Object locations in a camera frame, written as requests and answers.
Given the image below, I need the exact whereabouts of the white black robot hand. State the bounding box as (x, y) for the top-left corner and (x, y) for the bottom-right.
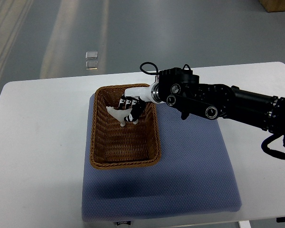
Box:
(118, 86), (154, 126)

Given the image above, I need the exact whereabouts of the brown cardboard box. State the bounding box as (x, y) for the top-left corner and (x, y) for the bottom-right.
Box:
(259, 0), (285, 12)

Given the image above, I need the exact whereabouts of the upper metal floor plate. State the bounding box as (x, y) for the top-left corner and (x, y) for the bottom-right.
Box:
(85, 51), (98, 59)

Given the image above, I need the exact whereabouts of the blue quilted mat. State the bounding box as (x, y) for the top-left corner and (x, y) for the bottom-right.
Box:
(82, 94), (241, 222)

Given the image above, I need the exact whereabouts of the black label tag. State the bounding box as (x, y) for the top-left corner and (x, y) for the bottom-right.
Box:
(116, 221), (129, 226)

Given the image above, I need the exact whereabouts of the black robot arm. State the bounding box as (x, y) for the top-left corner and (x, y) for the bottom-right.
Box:
(151, 64), (285, 160)

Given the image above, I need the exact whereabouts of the white bear figurine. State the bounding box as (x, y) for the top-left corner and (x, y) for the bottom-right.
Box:
(106, 106), (138, 127)

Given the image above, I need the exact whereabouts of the metal floor plate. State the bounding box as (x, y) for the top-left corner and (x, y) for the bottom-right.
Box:
(85, 60), (98, 70)
(85, 51), (98, 59)

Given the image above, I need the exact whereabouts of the lower metal floor plate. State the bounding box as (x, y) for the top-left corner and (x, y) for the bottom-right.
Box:
(85, 60), (98, 70)

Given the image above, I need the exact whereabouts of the brown wicker basket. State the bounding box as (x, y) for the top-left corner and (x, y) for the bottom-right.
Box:
(89, 84), (161, 170)

